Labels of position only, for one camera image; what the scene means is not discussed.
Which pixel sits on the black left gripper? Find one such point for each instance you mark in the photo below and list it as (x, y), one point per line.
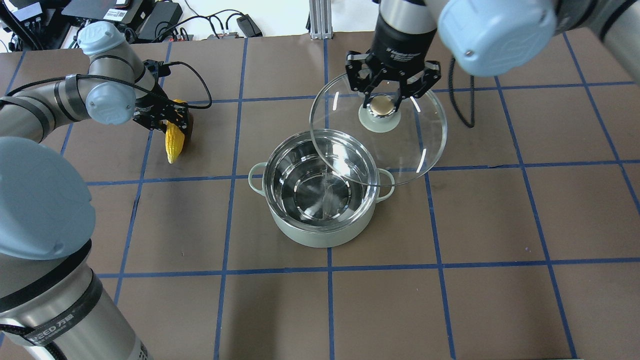
(145, 103)

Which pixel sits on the glass pot lid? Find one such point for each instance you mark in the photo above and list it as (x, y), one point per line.
(369, 139)

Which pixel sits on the black laptop with stickers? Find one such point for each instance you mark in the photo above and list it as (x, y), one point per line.
(129, 13)

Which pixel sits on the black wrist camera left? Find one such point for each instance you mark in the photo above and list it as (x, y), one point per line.
(158, 69)

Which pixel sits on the small black power adapter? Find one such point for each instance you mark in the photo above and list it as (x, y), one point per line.
(248, 26)

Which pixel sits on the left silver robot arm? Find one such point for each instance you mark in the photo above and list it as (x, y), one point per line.
(52, 303)

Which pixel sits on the black power adapter brick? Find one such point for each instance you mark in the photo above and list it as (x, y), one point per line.
(164, 15)

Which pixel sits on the pale green steel pot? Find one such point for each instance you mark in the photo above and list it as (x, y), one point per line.
(322, 187)

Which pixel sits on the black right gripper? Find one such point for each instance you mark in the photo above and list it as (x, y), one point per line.
(404, 44)

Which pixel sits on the aluminium frame post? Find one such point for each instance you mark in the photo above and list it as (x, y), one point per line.
(320, 25)

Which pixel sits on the yellow corn cob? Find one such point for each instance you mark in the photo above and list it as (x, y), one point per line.
(173, 147)

